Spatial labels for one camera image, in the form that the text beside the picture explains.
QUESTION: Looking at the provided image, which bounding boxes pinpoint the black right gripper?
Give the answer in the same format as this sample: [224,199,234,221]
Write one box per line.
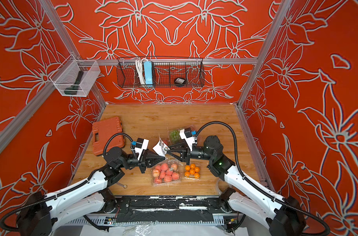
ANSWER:
[170,141,217,166]

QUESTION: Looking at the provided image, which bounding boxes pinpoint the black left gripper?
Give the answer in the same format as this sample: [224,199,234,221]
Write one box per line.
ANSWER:
[117,148,165,176]

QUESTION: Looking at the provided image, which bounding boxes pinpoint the fruit sticker sheet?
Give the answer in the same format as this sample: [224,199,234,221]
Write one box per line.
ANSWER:
[153,138,170,157]

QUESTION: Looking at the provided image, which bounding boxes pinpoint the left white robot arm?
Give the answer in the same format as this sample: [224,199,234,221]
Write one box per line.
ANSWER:
[0,133,165,236]

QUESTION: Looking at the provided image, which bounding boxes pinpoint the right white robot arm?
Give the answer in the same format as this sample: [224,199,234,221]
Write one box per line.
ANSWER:
[166,121,330,236]

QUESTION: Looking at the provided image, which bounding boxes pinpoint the clear box of grapes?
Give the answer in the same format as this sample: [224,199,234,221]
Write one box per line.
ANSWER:
[168,126,195,145]

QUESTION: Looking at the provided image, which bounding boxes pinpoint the clear box large peaches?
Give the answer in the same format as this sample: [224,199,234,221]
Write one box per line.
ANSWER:
[150,159,183,186]

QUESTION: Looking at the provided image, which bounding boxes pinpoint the clear box of oranges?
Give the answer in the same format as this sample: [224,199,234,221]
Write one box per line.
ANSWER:
[184,162,201,180]

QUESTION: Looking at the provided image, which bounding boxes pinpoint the small metal rod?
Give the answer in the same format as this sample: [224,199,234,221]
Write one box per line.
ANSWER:
[116,182,128,189]

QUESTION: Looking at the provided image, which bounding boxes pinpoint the orange plastic tool case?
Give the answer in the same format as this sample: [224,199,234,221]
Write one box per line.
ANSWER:
[92,117,123,156]

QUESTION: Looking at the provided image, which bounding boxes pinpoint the small black device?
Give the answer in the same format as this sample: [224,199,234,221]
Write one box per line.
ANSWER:
[174,77,186,86]

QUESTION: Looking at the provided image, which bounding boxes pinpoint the light blue box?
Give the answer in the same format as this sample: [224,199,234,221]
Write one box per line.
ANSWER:
[144,61,153,87]

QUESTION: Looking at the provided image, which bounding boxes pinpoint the black tool in bin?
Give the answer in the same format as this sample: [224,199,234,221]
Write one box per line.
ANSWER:
[64,70,84,95]

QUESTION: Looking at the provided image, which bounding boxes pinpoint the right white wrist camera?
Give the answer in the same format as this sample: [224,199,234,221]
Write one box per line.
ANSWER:
[180,127,197,151]

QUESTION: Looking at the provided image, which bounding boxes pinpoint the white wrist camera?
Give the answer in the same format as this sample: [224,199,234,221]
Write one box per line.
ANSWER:
[180,127,197,151]
[131,138,149,160]

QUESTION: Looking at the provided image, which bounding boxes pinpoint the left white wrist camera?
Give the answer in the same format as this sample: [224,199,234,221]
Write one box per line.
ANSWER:
[131,138,149,160]

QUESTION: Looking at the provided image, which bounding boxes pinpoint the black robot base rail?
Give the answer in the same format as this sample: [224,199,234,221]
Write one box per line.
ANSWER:
[111,196,242,226]

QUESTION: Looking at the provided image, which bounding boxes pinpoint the black wire wall basket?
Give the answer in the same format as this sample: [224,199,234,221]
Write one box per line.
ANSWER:
[116,57,205,89]

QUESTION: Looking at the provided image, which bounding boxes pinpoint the white cable bundle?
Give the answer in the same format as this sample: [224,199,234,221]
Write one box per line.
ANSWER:
[135,58,146,86]

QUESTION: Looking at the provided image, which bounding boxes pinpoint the clear acrylic wall bin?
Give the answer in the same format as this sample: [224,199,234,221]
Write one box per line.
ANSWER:
[49,55,100,97]

